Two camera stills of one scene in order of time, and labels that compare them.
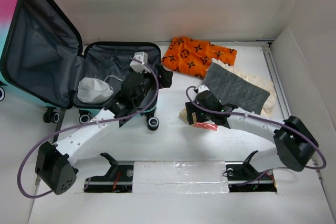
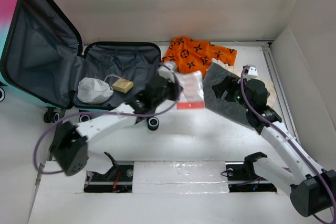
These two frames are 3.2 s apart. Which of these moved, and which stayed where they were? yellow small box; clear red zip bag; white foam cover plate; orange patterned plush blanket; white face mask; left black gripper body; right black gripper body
Moved: right black gripper body; left black gripper body; clear red zip bag; yellow small box
Stayed: orange patterned plush blanket; white face mask; white foam cover plate
